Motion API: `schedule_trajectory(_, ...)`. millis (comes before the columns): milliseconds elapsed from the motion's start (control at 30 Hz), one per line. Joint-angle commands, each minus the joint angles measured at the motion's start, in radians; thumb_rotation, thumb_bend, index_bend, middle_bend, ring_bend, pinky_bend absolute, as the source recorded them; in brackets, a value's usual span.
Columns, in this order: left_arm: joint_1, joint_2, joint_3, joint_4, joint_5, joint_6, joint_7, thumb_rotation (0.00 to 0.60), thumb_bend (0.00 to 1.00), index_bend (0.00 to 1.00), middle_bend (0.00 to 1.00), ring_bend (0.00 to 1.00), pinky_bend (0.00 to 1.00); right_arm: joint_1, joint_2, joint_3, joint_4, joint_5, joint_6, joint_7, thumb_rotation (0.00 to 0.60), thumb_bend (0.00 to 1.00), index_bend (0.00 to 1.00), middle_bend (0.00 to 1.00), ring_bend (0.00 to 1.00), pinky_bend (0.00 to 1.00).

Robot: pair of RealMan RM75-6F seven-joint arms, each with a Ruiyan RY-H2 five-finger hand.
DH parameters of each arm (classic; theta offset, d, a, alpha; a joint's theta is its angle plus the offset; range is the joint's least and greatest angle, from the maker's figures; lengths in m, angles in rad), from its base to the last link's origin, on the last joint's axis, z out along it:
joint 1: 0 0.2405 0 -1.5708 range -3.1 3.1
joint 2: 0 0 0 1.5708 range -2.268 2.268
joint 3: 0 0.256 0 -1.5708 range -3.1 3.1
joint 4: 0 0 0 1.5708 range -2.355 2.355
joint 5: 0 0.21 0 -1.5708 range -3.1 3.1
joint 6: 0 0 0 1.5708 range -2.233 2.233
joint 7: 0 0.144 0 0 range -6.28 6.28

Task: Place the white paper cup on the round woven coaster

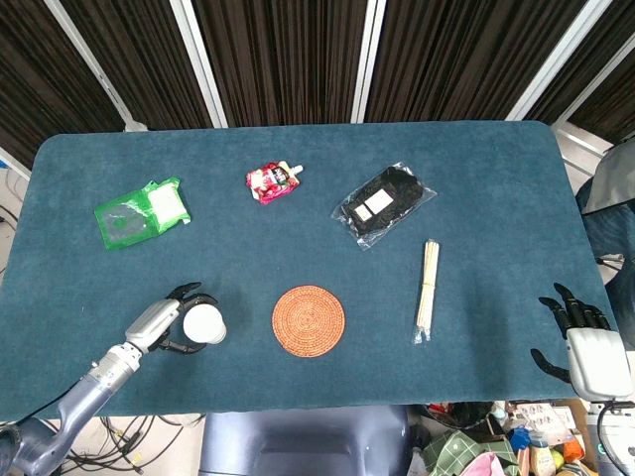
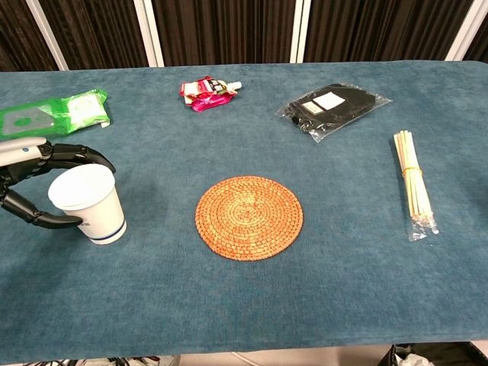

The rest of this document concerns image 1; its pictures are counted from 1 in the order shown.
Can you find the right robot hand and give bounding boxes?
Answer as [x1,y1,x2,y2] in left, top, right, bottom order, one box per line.
[530,283,633,401]

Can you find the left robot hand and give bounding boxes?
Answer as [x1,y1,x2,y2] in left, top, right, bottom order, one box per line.
[124,282,219,356]

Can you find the white paper cup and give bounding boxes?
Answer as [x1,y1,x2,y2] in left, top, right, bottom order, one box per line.
[183,303,228,345]

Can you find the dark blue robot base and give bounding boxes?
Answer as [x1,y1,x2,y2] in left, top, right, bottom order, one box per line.
[197,405,414,476]

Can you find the round orange woven coaster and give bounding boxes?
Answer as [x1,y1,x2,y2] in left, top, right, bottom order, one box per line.
[271,284,346,359]

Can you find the green wet wipes packet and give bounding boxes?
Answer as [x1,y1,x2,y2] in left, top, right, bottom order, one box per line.
[93,177,192,251]

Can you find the box of assorted clutter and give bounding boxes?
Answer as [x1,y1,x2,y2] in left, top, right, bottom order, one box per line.
[407,399,604,476]

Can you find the teal table cloth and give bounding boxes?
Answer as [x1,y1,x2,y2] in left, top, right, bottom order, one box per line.
[0,120,620,422]

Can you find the wooden chopsticks in clear wrapper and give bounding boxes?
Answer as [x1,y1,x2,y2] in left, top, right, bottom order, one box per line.
[411,238,442,347]

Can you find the red drink pouch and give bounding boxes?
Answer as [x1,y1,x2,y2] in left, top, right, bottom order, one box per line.
[245,160,306,205]

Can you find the black item in clear bag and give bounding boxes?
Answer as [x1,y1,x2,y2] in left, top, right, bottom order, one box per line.
[330,161,439,252]

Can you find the black floor cables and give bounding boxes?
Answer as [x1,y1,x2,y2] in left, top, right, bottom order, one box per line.
[62,414,207,476]

